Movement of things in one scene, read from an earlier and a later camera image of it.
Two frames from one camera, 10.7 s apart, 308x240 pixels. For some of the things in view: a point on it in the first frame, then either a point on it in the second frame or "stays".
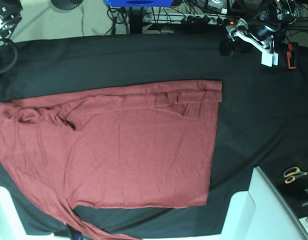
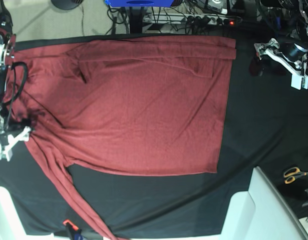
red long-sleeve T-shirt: x=142 y=147 stays
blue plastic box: x=139 y=3 stays
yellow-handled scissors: x=290 y=173 stays
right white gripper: x=269 y=57 to x=299 y=80
